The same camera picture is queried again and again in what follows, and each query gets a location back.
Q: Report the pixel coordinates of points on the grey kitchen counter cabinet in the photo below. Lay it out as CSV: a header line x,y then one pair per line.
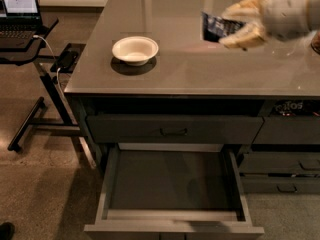
x,y
188,76

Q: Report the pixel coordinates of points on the chip bag in drawer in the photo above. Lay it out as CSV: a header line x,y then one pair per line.
x,y
296,108

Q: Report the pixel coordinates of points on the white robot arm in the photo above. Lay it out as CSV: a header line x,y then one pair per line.
x,y
314,19

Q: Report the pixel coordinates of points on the right bottom grey drawer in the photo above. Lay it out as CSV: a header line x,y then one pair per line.
x,y
282,185

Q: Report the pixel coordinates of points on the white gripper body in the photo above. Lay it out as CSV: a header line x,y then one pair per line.
x,y
287,13

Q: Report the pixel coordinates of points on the open grey middle drawer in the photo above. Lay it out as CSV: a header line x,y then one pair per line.
x,y
162,195

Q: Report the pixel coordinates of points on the black phone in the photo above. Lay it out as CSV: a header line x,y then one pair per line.
x,y
66,59

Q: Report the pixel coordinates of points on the white ceramic bowl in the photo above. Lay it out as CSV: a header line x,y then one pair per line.
x,y
135,50

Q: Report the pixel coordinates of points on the black shoe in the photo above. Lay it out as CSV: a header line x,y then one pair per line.
x,y
7,230

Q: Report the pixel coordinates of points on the dark blueberry rxbar wrapper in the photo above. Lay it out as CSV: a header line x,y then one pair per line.
x,y
214,28

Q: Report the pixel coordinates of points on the right top grey drawer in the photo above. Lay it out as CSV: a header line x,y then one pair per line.
x,y
300,130

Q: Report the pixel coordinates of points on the right middle grey drawer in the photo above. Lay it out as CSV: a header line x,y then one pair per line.
x,y
280,163

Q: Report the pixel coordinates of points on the brown jar right edge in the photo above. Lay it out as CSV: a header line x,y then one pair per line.
x,y
315,43

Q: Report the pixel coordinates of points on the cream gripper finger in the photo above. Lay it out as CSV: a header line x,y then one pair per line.
x,y
252,35
246,10

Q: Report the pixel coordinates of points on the black laptop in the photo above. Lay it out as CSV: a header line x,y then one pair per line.
x,y
20,20

